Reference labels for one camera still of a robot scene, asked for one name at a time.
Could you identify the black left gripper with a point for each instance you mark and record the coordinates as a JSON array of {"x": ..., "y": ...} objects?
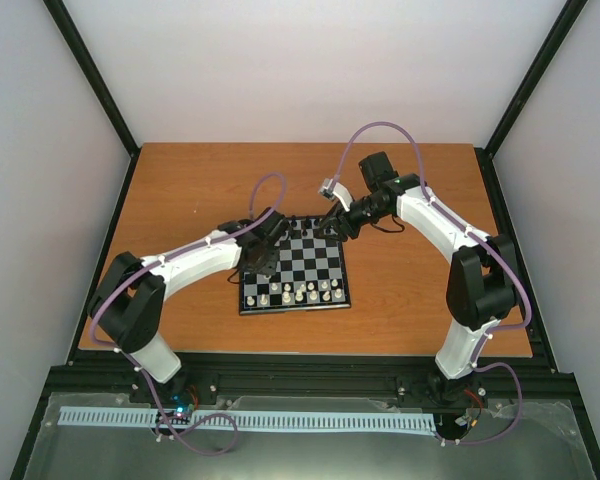
[{"x": 269, "y": 268}]

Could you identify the light blue cable duct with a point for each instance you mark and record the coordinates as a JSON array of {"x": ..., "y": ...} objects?
[{"x": 252, "y": 421}]

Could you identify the black and grey chessboard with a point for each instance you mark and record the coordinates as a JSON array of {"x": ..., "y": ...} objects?
[{"x": 303, "y": 258}]

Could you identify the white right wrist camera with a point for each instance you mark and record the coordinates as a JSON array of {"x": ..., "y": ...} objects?
[{"x": 333, "y": 190}]

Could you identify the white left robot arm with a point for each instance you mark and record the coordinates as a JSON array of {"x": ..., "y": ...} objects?
[{"x": 128, "y": 302}]

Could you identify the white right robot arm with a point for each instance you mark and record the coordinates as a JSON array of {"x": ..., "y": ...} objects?
[{"x": 483, "y": 284}]

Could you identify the black aluminium frame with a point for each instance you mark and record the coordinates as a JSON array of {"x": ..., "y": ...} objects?
[{"x": 302, "y": 375}]

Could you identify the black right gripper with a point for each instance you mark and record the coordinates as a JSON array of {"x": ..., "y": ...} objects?
[{"x": 337, "y": 219}]

